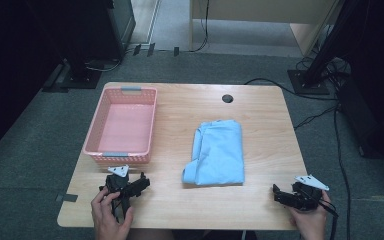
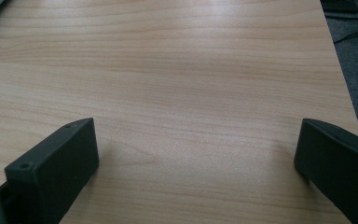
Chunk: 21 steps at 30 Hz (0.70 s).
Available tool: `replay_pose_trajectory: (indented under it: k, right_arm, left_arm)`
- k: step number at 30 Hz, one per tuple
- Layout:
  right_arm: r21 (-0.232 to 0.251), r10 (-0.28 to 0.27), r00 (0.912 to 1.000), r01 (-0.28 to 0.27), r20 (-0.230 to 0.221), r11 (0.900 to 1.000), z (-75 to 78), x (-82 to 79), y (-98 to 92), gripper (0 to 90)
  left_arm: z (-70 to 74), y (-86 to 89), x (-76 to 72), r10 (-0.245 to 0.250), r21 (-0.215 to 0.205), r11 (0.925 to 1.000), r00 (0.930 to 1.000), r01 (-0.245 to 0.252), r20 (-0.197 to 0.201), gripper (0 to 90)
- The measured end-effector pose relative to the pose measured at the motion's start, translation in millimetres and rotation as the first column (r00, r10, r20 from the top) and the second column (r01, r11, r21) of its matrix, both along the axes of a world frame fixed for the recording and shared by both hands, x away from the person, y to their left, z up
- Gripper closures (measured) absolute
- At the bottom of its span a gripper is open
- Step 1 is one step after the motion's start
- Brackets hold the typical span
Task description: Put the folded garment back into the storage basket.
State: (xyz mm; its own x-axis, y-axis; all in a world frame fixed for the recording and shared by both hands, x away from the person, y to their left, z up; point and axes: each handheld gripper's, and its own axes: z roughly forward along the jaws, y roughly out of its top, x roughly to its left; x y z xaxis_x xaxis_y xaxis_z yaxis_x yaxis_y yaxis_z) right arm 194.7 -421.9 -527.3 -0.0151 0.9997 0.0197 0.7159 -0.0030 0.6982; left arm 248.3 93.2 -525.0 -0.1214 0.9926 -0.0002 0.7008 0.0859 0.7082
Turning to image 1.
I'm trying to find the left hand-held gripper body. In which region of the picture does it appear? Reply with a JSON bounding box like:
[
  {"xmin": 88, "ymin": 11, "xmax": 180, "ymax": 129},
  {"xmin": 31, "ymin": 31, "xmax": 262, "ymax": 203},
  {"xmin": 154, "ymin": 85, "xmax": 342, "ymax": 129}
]
[{"xmin": 99, "ymin": 164, "xmax": 138, "ymax": 217}]

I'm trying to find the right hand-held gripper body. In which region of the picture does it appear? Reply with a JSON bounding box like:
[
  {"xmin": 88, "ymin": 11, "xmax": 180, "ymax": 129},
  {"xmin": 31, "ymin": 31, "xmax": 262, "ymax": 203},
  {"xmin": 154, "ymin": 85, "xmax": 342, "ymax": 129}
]
[{"xmin": 291, "ymin": 174, "xmax": 330, "ymax": 212}]

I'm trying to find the pink plastic basket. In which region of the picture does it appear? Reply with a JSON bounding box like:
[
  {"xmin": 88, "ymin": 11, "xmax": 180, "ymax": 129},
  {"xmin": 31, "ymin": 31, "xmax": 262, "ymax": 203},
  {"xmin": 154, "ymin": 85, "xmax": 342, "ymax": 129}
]
[{"xmin": 82, "ymin": 86, "xmax": 158, "ymax": 165}]

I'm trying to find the light blue cloth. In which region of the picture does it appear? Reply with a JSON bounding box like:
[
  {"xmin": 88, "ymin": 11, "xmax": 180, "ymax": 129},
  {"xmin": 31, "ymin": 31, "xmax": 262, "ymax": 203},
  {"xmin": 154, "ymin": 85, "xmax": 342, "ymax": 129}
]
[{"xmin": 181, "ymin": 119, "xmax": 246, "ymax": 186}]

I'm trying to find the person's right hand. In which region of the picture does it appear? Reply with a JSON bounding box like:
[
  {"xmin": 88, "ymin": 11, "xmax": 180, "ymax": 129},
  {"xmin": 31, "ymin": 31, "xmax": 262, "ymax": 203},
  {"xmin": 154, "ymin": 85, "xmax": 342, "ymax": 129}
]
[{"xmin": 287, "ymin": 190, "xmax": 333, "ymax": 240}]

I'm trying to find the person's left hand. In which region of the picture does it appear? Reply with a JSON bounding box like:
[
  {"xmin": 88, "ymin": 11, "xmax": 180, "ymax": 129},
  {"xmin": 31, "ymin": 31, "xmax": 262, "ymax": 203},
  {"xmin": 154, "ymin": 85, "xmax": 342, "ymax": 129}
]
[{"xmin": 90, "ymin": 190, "xmax": 135, "ymax": 240}]

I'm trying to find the grey floor tape strip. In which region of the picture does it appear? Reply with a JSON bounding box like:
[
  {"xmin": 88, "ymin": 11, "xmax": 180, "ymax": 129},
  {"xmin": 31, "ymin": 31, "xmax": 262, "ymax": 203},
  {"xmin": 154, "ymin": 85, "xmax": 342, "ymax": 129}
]
[{"xmin": 55, "ymin": 193, "xmax": 79, "ymax": 203}]

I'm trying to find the black equipment box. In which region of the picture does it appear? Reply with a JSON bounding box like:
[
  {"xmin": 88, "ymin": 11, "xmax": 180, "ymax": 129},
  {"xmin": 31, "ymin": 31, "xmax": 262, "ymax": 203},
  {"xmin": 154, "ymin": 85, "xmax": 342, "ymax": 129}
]
[{"xmin": 335, "ymin": 74, "xmax": 384, "ymax": 168}]

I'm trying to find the black metal stand base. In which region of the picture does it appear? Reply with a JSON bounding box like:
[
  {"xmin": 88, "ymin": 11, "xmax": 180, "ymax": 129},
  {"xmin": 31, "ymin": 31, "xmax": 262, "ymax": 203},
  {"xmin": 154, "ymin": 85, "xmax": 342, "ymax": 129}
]
[
  {"xmin": 287, "ymin": 68, "xmax": 332, "ymax": 96},
  {"xmin": 60, "ymin": 66, "xmax": 104, "ymax": 90}
]

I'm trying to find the black cabinet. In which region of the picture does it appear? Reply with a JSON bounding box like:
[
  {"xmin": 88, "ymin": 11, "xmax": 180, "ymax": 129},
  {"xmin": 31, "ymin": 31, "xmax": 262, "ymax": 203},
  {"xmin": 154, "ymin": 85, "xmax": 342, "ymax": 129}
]
[{"xmin": 104, "ymin": 0, "xmax": 137, "ymax": 62}]

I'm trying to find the black slanted stand pole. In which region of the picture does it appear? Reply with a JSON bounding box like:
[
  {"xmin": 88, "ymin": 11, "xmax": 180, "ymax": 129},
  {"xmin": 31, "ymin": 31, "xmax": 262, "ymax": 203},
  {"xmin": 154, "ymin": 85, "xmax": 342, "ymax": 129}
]
[{"xmin": 303, "ymin": 0, "xmax": 361, "ymax": 86}]

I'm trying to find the light wooden desk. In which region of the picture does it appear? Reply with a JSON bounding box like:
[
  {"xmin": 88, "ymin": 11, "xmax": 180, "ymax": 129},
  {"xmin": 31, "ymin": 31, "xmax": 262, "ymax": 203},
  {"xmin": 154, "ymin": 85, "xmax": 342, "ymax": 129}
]
[{"xmin": 188, "ymin": 0, "xmax": 345, "ymax": 57}]

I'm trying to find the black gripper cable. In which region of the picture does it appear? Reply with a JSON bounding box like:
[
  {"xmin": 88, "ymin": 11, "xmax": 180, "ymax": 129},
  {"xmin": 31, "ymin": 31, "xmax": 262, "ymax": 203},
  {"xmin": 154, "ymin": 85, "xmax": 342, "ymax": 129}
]
[{"xmin": 318, "ymin": 198, "xmax": 340, "ymax": 240}]

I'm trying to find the black floor cable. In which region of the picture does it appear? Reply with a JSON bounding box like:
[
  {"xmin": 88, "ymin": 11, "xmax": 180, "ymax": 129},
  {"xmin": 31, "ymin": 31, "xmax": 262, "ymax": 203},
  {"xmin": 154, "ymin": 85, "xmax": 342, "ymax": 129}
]
[
  {"xmin": 332, "ymin": 108, "xmax": 353, "ymax": 240},
  {"xmin": 293, "ymin": 104, "xmax": 342, "ymax": 131}
]

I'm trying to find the pale floor cable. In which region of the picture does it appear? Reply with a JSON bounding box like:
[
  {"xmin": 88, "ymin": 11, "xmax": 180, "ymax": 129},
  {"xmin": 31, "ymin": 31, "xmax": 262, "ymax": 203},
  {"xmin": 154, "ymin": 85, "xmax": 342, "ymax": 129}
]
[{"xmin": 85, "ymin": 59, "xmax": 124, "ymax": 73}]

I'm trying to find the black hanging cable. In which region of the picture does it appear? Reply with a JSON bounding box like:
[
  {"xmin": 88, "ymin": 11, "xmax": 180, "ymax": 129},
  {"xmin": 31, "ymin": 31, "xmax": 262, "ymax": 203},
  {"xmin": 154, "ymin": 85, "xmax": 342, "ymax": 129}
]
[{"xmin": 190, "ymin": 0, "xmax": 212, "ymax": 53}]

